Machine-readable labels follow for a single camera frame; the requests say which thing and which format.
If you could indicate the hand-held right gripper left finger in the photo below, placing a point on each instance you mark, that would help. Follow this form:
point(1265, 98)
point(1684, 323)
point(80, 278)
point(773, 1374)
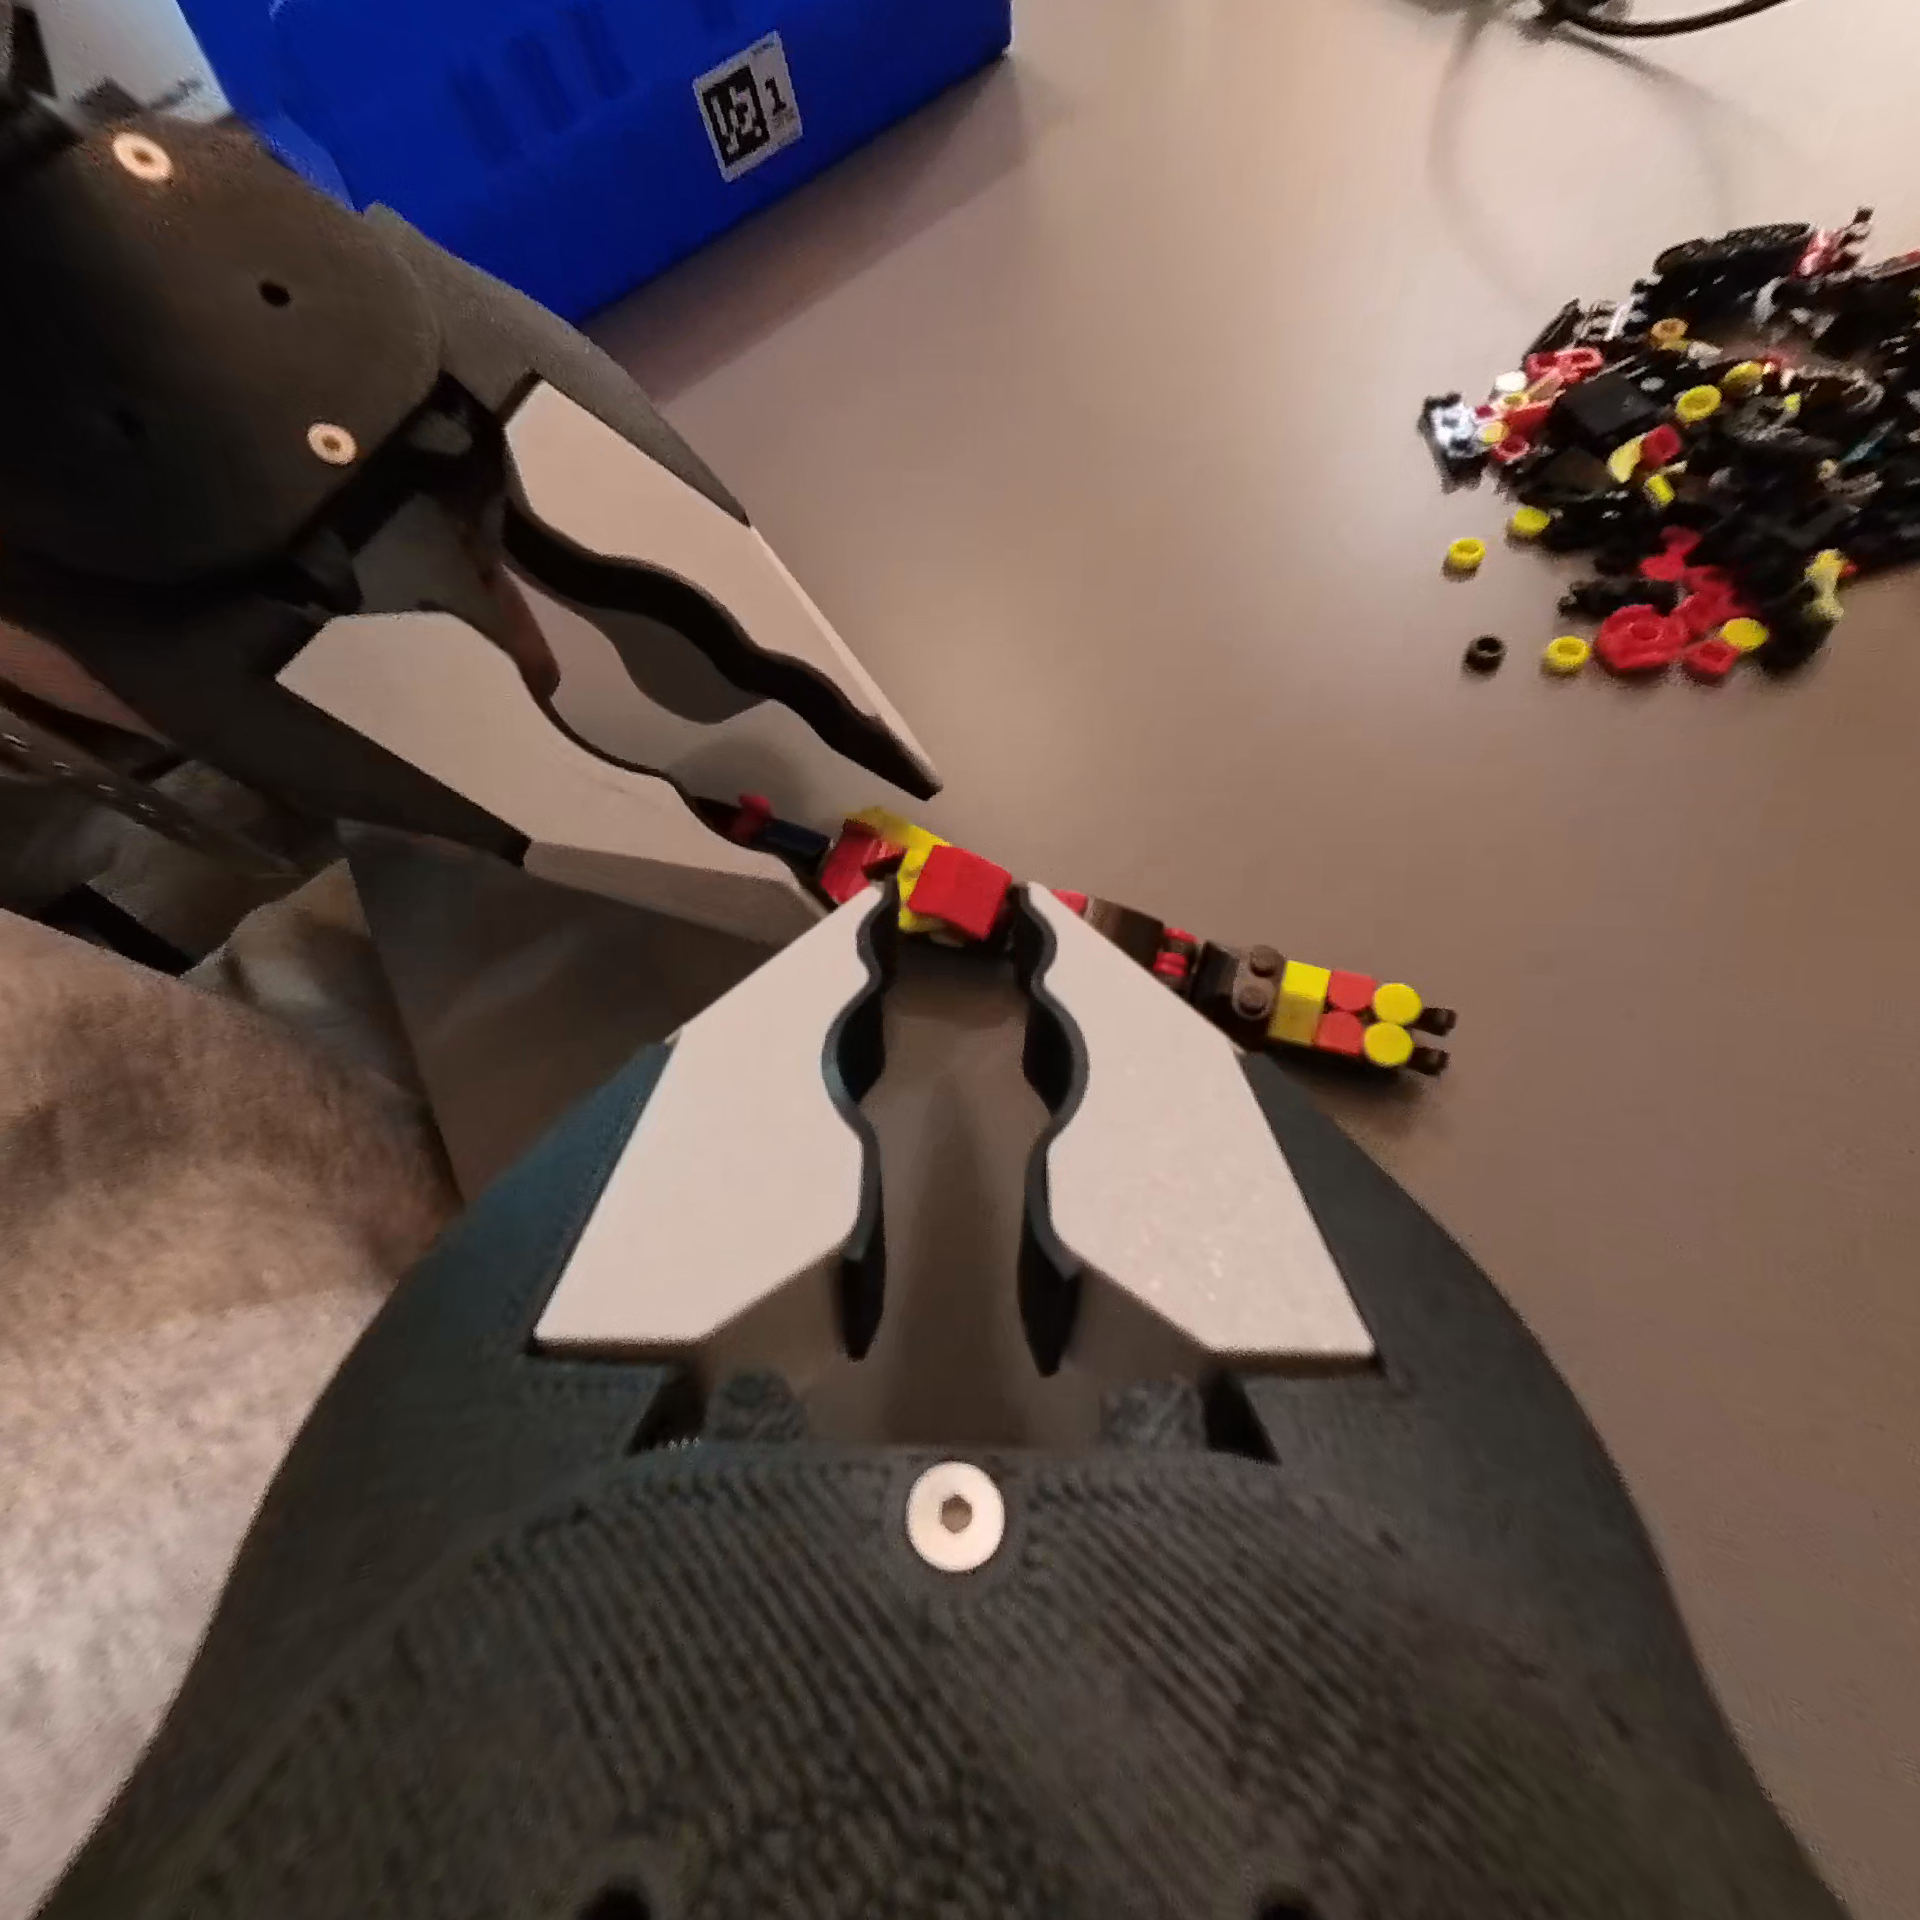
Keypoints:
point(708, 1172)

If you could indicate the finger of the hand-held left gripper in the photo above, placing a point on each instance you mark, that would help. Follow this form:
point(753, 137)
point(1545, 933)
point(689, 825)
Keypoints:
point(659, 511)
point(448, 707)

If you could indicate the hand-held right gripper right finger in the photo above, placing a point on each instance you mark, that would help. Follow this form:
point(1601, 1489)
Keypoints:
point(1199, 1186)

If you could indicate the red yellow black lego model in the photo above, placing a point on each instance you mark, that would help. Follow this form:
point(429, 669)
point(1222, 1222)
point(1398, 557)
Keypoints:
point(960, 887)

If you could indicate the pile of loose lego pieces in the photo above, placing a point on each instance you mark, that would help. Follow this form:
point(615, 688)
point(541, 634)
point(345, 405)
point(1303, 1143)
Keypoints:
point(1695, 480)

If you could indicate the blue plastic box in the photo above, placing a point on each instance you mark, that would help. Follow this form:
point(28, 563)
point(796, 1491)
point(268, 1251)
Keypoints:
point(525, 151)

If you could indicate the person's grey sweater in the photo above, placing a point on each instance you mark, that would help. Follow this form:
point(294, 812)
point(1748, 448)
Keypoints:
point(149, 1278)

